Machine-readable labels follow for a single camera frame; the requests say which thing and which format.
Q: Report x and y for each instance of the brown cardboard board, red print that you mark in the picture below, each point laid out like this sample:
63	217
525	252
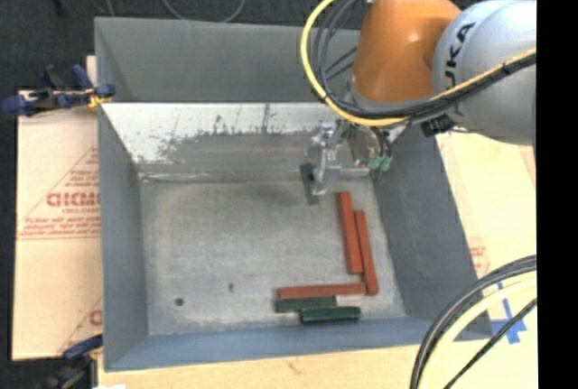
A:
54	243

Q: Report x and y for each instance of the grey metal bin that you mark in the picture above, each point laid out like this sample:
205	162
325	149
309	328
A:
235	243

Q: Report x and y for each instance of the red-brown flat block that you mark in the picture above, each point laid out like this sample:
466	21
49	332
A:
316	290
366	252
350	234

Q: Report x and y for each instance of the dark green flat block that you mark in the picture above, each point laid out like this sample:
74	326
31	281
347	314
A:
329	315
302	304

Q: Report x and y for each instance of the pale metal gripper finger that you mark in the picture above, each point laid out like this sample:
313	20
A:
317	188
331	179

